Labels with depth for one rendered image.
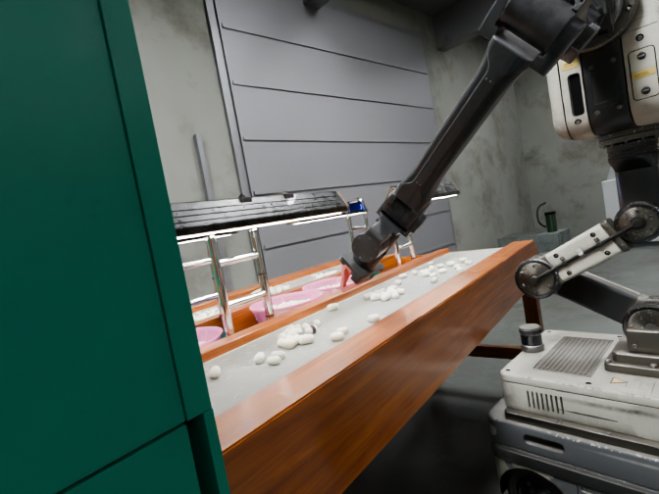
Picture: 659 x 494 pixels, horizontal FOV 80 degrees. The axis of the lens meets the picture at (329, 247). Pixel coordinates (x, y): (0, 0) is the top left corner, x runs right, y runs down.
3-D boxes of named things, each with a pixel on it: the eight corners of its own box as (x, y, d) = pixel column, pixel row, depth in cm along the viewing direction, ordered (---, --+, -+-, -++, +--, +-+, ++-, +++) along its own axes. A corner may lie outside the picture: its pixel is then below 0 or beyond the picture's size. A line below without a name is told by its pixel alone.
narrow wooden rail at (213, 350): (452, 268, 212) (449, 248, 211) (89, 463, 73) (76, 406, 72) (442, 269, 216) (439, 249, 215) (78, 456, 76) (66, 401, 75)
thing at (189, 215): (350, 211, 122) (346, 187, 122) (162, 239, 74) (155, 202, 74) (330, 215, 127) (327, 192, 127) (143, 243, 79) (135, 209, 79)
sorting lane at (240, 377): (509, 251, 193) (508, 246, 193) (162, 472, 53) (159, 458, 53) (450, 256, 212) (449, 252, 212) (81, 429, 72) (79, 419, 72)
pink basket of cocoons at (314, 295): (335, 311, 150) (331, 287, 149) (312, 333, 125) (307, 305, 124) (274, 318, 158) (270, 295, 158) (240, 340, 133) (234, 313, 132)
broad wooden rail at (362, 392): (539, 277, 186) (533, 239, 185) (235, 611, 46) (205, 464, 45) (513, 278, 194) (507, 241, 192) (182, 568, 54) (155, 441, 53)
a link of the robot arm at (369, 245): (430, 215, 79) (397, 188, 80) (412, 229, 69) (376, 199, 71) (395, 256, 85) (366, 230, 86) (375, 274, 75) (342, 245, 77)
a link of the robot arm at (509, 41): (591, 20, 49) (520, -25, 51) (582, 26, 45) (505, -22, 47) (424, 227, 82) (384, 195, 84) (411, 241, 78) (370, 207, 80)
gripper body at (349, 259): (336, 261, 85) (353, 236, 81) (362, 253, 93) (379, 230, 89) (356, 282, 83) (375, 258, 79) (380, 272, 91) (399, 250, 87)
